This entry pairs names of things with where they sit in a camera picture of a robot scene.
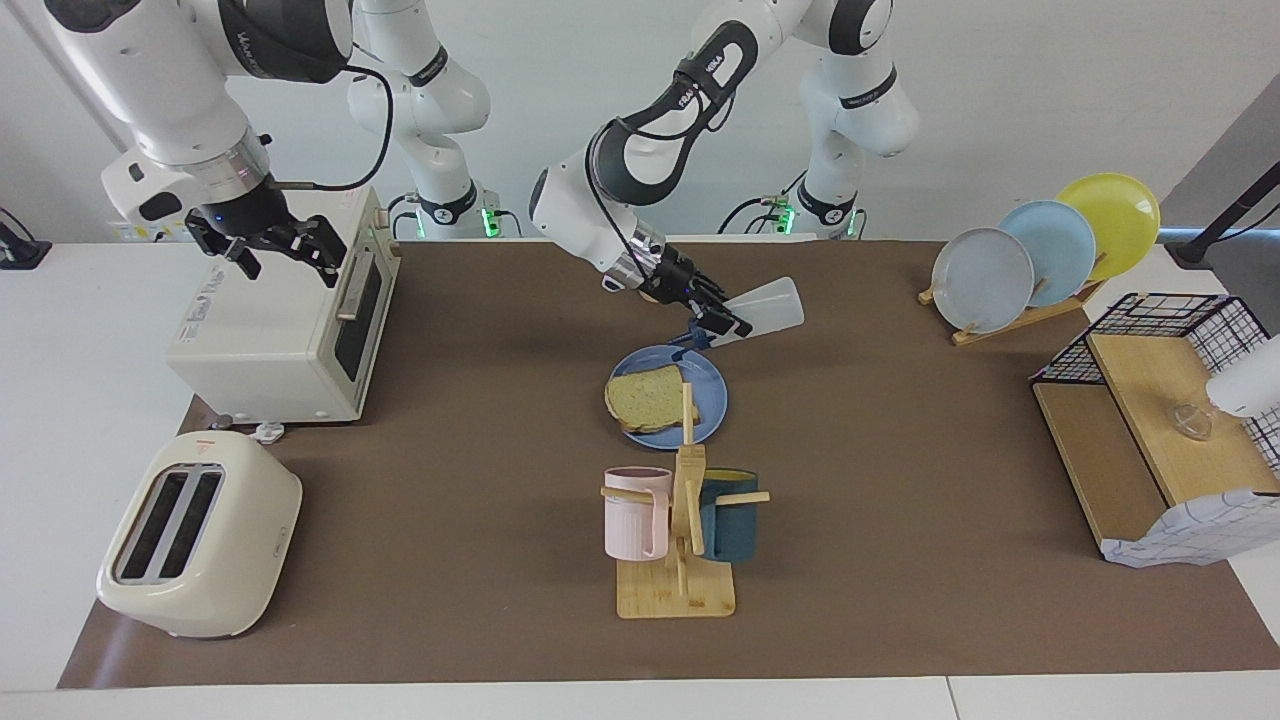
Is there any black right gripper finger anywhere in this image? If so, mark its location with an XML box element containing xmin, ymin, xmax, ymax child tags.
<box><xmin>289</xmin><ymin>213</ymin><xmax>348</xmax><ymax>290</ymax></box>
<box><xmin>185</xmin><ymin>224</ymin><xmax>264</xmax><ymax>282</ymax></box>

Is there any translucent bottle with blue cap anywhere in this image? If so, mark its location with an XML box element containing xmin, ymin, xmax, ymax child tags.
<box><xmin>668</xmin><ymin>277</ymin><xmax>805</xmax><ymax>356</ymax></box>

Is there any toasted bread slice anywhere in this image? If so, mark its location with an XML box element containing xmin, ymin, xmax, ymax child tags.
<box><xmin>603</xmin><ymin>364</ymin><xmax>703</xmax><ymax>435</ymax></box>

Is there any blue round plate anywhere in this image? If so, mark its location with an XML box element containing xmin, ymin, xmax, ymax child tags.
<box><xmin>606</xmin><ymin>345</ymin><xmax>729</xmax><ymax>451</ymax></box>

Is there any pale grey plate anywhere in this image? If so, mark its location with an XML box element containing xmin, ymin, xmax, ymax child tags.
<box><xmin>932</xmin><ymin>228</ymin><xmax>1035</xmax><ymax>334</ymax></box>

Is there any wooden plate rack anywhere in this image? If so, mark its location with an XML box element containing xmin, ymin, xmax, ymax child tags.
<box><xmin>918</xmin><ymin>250</ymin><xmax>1106</xmax><ymax>347</ymax></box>

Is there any light blue plate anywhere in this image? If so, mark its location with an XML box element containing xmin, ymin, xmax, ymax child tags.
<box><xmin>998</xmin><ymin>200</ymin><xmax>1097</xmax><ymax>309</ymax></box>

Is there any yellow plate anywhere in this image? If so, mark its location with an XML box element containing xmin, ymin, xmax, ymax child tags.
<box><xmin>1057</xmin><ymin>172</ymin><xmax>1161</xmax><ymax>283</ymax></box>

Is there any cream toaster oven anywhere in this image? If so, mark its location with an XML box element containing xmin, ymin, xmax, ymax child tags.
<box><xmin>165</xmin><ymin>185</ymin><xmax>401</xmax><ymax>426</ymax></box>

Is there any black clamp base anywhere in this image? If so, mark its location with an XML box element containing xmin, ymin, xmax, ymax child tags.
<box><xmin>0</xmin><ymin>207</ymin><xmax>53</xmax><ymax>271</ymax></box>

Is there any teal mug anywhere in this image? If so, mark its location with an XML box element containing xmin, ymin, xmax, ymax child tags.
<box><xmin>697</xmin><ymin>468</ymin><xmax>761</xmax><ymax>563</ymax></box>

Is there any pink ribbed mug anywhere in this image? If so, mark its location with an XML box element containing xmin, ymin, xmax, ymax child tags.
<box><xmin>603</xmin><ymin>466</ymin><xmax>673</xmax><ymax>561</ymax></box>

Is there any wooden mug tree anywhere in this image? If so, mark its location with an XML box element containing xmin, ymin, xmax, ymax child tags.
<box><xmin>600</xmin><ymin>383</ymin><xmax>771</xmax><ymax>619</ymax></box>

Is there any cream two-slot toaster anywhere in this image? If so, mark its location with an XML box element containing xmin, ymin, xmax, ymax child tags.
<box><xmin>96</xmin><ymin>430</ymin><xmax>303</xmax><ymax>639</ymax></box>

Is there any brown table mat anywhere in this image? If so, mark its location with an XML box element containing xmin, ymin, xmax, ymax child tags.
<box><xmin>57</xmin><ymin>240</ymin><xmax>1280</xmax><ymax>689</ymax></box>

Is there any wooden two-step shelf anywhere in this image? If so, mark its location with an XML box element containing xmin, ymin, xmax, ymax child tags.
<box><xmin>1032</xmin><ymin>333</ymin><xmax>1280</xmax><ymax>561</ymax></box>

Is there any small clear glass object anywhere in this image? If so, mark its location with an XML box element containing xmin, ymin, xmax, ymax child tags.
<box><xmin>1170</xmin><ymin>400</ymin><xmax>1216</xmax><ymax>443</ymax></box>

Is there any white checkered cloth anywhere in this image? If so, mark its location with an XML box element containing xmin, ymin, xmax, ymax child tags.
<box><xmin>1103</xmin><ymin>488</ymin><xmax>1280</xmax><ymax>569</ymax></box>

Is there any white cylinder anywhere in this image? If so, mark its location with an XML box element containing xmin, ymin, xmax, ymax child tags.
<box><xmin>1205</xmin><ymin>335</ymin><xmax>1280</xmax><ymax>419</ymax></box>

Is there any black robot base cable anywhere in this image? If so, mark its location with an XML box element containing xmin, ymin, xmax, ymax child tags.
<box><xmin>718</xmin><ymin>150</ymin><xmax>813</xmax><ymax>237</ymax></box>

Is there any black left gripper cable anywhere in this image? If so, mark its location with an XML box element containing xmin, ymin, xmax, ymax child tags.
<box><xmin>585</xmin><ymin>60</ymin><xmax>736</xmax><ymax>291</ymax></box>

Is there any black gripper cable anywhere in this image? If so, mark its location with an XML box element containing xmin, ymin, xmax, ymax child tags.
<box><xmin>585</xmin><ymin>60</ymin><xmax>736</xmax><ymax>291</ymax></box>
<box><xmin>268</xmin><ymin>62</ymin><xmax>394</xmax><ymax>193</ymax></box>

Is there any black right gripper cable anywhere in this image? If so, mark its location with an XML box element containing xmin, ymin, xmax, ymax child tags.
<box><xmin>268</xmin><ymin>62</ymin><xmax>394</xmax><ymax>193</ymax></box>

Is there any black wire basket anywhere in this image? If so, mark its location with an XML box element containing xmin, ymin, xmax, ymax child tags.
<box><xmin>1030</xmin><ymin>292</ymin><xmax>1280</xmax><ymax>476</ymax></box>

